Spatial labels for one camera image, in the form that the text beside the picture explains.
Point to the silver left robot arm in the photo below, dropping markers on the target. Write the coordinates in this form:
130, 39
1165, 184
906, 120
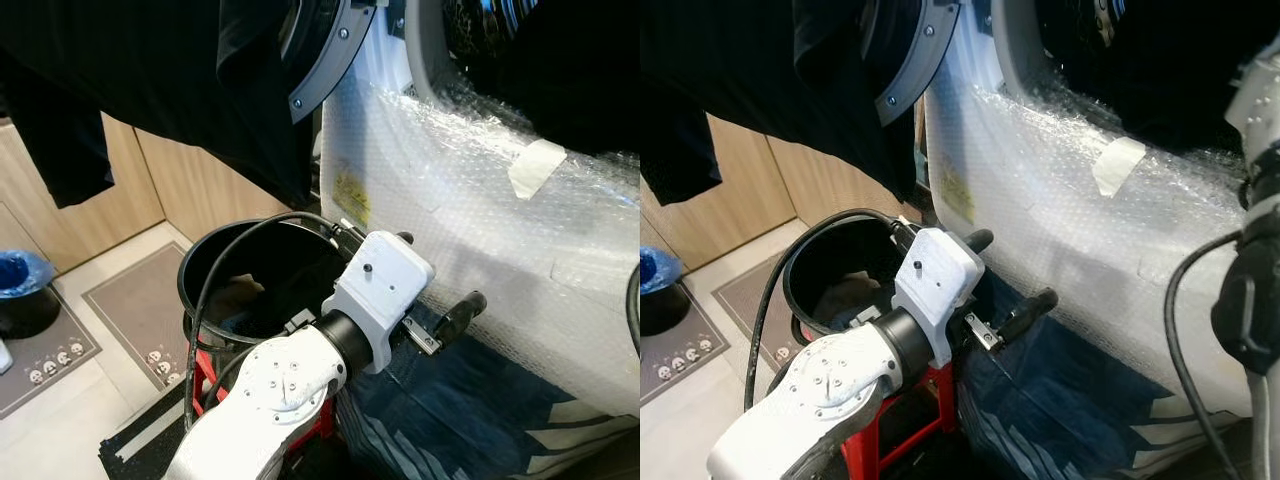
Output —
270, 400
830, 400

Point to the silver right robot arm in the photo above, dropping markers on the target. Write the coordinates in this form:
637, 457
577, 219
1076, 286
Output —
1255, 300

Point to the bubble-wrapped white washing machine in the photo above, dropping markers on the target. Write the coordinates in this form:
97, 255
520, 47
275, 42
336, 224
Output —
480, 250
1080, 260

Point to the yellow warning label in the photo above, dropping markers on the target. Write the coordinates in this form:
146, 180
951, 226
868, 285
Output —
352, 196
950, 190

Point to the dark blue floor cloth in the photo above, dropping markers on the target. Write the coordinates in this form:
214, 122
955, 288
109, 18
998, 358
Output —
470, 410
1060, 400

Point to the black plastic bucket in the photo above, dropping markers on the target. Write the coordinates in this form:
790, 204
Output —
850, 275
270, 280

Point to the white tape piece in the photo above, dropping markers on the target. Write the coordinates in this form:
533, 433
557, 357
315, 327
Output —
1118, 166
537, 168

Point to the red plastic stool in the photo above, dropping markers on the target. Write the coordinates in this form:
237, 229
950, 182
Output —
870, 440
205, 375

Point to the grey washer door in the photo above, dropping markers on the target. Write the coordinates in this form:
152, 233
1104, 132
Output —
335, 60
920, 60

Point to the blue and black round object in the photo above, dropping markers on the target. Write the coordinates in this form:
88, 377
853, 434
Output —
22, 285
660, 285

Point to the light wood cabinet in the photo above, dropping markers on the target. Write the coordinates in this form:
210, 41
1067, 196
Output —
760, 200
190, 190

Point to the grey patterned floor mat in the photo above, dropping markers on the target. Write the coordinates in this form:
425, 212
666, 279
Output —
45, 370
140, 310
755, 305
680, 360

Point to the black hanging garment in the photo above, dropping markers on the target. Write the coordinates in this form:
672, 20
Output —
760, 70
150, 70

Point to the black striped floor mat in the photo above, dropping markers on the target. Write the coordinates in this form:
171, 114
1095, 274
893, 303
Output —
140, 440

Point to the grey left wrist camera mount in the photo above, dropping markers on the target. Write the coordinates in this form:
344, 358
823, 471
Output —
385, 285
940, 280

